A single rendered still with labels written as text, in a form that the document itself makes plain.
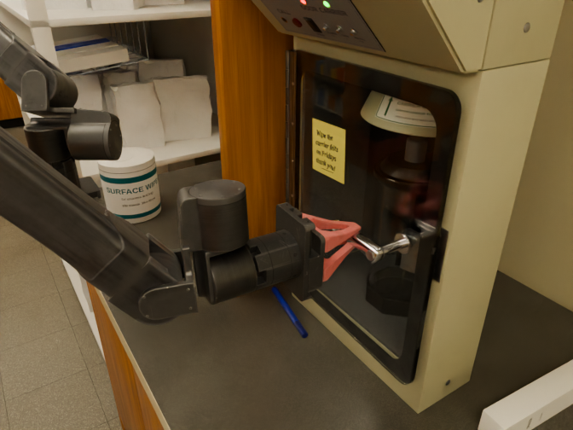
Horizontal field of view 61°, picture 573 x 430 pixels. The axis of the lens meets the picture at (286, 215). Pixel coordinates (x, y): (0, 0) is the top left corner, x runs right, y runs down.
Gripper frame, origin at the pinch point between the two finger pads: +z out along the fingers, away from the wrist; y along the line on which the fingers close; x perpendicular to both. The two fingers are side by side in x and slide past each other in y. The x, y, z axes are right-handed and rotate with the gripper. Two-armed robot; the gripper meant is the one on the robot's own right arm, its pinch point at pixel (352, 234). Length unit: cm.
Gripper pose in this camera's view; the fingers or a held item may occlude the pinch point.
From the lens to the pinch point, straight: 60.8
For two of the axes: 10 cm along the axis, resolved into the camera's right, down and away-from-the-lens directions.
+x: -5.1, -4.2, 7.5
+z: 8.6, -2.3, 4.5
